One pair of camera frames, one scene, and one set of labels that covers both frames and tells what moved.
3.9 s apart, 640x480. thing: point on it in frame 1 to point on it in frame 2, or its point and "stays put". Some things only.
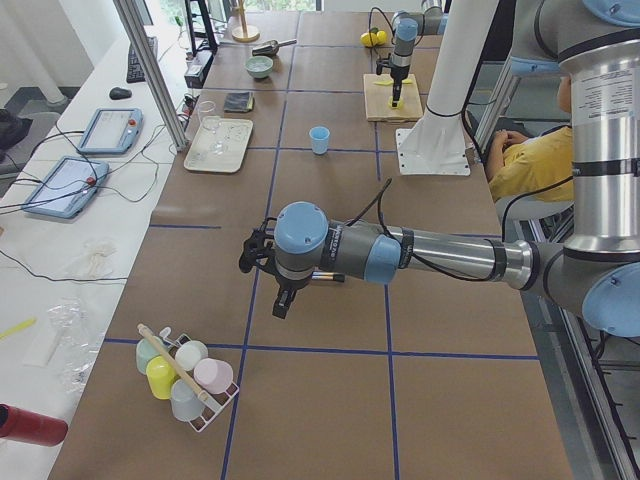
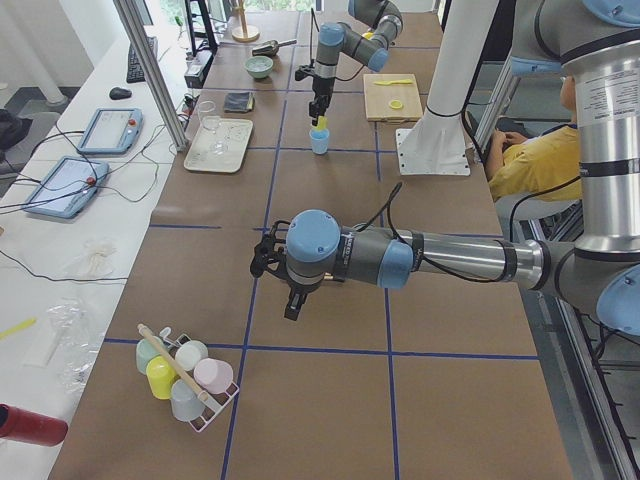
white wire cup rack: (219, 401) stays put
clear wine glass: (213, 123) stays put
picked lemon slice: (400, 103) to (322, 122)
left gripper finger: (288, 301) to (300, 302)
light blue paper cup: (319, 139) stays put
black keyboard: (134, 70) stays put
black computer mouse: (119, 93) stays put
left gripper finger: (282, 303) to (293, 306)
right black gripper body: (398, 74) to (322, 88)
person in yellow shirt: (538, 168) stays put
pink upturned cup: (214, 376) stays put
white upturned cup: (190, 353) stays put
